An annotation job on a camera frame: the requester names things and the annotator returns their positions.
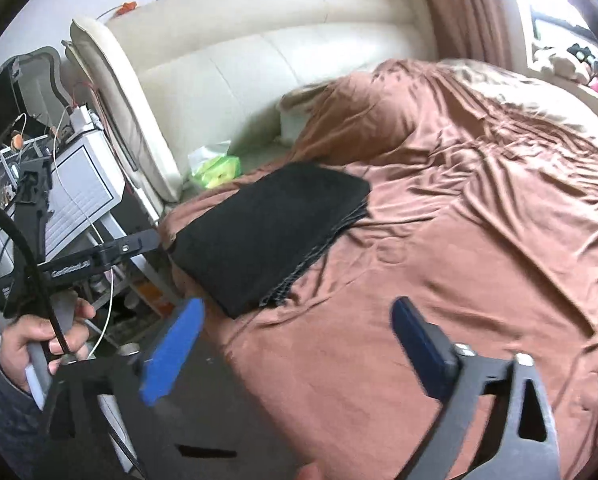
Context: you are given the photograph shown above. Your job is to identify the person's left hand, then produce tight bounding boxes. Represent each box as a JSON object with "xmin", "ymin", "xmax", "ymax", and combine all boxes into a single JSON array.
[{"xmin": 1, "ymin": 297, "xmax": 97, "ymax": 393}]

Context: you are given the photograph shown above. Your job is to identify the white pillow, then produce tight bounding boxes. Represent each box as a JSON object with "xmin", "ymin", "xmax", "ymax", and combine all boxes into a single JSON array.
[{"xmin": 278, "ymin": 85, "xmax": 340, "ymax": 147}]

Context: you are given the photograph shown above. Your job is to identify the white brown plush toy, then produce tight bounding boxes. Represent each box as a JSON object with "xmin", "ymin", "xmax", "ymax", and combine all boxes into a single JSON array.
[{"xmin": 531, "ymin": 45, "xmax": 594, "ymax": 83}]

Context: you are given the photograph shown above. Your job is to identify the green tissue packet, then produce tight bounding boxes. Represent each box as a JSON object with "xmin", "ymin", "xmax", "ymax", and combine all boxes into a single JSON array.
[{"xmin": 188, "ymin": 141, "xmax": 242, "ymax": 190}]

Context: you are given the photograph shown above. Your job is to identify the white power adapter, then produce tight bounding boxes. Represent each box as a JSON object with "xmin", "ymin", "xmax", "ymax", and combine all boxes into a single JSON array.
[{"xmin": 69, "ymin": 105, "xmax": 97, "ymax": 133}]

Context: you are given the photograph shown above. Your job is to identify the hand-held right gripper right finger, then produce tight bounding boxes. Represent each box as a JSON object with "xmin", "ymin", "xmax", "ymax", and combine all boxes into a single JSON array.
[{"xmin": 390, "ymin": 296, "xmax": 562, "ymax": 480}]

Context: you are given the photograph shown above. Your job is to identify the cream leather headboard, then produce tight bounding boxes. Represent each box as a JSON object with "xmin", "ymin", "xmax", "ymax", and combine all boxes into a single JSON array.
[{"xmin": 61, "ymin": 0, "xmax": 434, "ymax": 201}]

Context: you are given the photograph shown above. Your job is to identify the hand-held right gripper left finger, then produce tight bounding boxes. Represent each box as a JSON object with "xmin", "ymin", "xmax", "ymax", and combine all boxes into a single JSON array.
[{"xmin": 34, "ymin": 297, "xmax": 207, "ymax": 480}]

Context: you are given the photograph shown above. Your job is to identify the beige duvet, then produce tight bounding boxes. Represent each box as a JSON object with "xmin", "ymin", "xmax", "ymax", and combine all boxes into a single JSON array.
[{"xmin": 439, "ymin": 57, "xmax": 598, "ymax": 141}]

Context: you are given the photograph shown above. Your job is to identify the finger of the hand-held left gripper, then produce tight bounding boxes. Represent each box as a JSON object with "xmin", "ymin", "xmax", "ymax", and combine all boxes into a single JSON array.
[
  {"xmin": 16, "ymin": 157, "xmax": 54, "ymax": 263},
  {"xmin": 99, "ymin": 230, "xmax": 160, "ymax": 267}
]

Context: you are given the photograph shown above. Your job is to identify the pink curtain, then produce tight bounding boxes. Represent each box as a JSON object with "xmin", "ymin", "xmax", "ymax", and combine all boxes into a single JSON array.
[{"xmin": 409, "ymin": 0, "xmax": 534, "ymax": 68}]

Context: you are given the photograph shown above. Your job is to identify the grey framed black panel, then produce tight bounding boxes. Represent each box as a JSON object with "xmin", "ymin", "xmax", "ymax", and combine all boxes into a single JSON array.
[{"xmin": 0, "ymin": 46, "xmax": 70, "ymax": 161}]

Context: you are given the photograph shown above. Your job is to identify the white bedside cabinet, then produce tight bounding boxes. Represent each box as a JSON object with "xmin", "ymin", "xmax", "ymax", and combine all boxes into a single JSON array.
[{"xmin": 0, "ymin": 130, "xmax": 127, "ymax": 261}]

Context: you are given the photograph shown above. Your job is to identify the black pants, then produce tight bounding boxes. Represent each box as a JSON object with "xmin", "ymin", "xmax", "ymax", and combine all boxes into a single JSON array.
[{"xmin": 168, "ymin": 161, "xmax": 372, "ymax": 320}]

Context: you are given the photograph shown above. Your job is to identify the person's left forearm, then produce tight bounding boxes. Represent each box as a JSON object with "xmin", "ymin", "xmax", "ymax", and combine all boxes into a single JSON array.
[{"xmin": 0, "ymin": 347, "xmax": 50, "ymax": 476}]

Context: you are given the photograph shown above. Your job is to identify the brown bed sheet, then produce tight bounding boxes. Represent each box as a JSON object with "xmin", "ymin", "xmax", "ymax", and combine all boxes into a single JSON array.
[{"xmin": 159, "ymin": 57, "xmax": 598, "ymax": 480}]

